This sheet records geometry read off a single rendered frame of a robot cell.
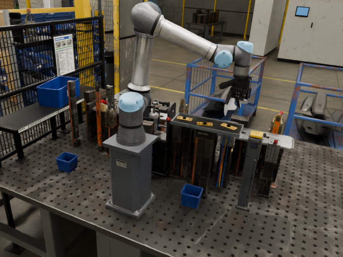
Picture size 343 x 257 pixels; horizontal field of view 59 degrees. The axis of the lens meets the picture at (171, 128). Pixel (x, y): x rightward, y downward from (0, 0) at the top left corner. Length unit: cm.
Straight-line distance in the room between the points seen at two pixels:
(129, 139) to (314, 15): 851
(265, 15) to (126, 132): 847
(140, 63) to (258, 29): 836
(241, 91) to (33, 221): 204
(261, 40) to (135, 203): 849
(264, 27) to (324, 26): 157
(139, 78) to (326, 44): 845
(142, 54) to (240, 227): 101
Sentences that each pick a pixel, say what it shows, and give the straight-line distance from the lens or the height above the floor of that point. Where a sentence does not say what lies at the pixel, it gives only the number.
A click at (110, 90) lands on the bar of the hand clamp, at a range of 200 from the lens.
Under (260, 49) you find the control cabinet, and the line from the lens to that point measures 976.
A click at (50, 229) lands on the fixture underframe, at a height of 47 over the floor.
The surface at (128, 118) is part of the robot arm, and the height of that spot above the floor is 124.
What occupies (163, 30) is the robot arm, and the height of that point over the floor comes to 164.
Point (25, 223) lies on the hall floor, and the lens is 284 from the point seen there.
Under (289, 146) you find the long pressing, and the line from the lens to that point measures 190.
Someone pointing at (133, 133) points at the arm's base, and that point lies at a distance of 147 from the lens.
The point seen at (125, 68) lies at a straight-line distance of 518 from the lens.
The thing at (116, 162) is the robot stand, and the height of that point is 100.
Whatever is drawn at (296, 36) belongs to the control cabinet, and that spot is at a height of 76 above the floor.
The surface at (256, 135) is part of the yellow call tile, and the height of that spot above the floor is 116.
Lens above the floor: 181
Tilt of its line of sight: 25 degrees down
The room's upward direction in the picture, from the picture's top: 4 degrees clockwise
